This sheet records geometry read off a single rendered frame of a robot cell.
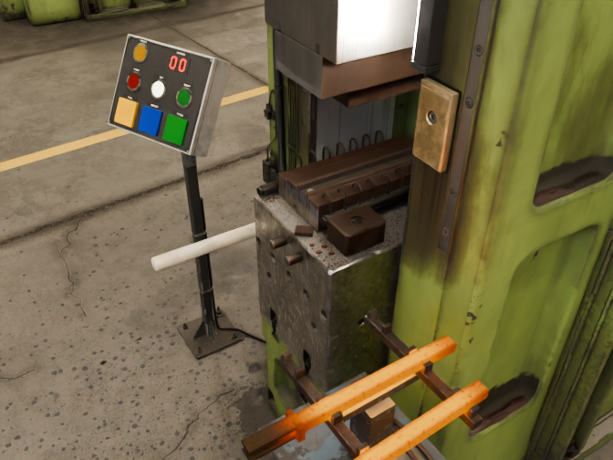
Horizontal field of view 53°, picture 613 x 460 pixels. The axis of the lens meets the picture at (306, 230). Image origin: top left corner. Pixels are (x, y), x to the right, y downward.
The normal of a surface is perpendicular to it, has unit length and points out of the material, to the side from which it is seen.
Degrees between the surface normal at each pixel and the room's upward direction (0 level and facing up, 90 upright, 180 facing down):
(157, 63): 60
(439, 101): 90
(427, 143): 90
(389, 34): 90
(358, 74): 90
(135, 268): 0
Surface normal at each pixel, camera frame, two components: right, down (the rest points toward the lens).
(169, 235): 0.01, -0.80
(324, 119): 0.52, 0.51
